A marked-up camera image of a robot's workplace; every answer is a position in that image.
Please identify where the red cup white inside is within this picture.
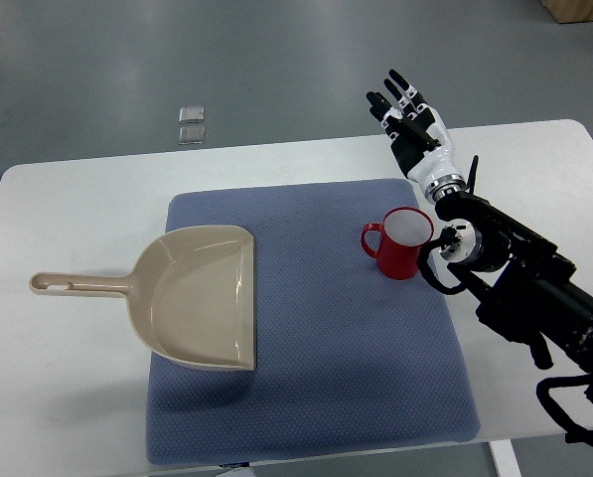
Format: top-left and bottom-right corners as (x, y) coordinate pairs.
(361, 207), (434, 280)

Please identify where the beige plastic dustpan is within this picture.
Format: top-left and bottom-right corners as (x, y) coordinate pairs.
(29, 225), (256, 372)

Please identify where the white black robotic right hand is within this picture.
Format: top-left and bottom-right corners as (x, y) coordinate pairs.
(367, 70), (466, 204)

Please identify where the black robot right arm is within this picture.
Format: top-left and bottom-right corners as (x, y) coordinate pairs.
(417, 175), (593, 447)

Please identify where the blue grey fabric mat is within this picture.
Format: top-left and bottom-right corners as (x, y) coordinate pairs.
(146, 179), (480, 465)

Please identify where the wooden box corner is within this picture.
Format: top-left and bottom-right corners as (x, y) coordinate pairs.
(541, 0), (593, 24)

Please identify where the upper metal floor plate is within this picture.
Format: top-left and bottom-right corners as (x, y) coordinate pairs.
(179, 105), (205, 124)

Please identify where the lower metal floor plate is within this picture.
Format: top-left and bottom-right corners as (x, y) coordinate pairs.
(178, 126), (206, 145)

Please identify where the white table leg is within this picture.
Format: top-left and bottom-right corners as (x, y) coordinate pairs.
(488, 439), (521, 477)

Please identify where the metal floor plate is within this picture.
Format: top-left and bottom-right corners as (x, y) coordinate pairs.
(179, 105), (205, 124)
(178, 126), (206, 145)

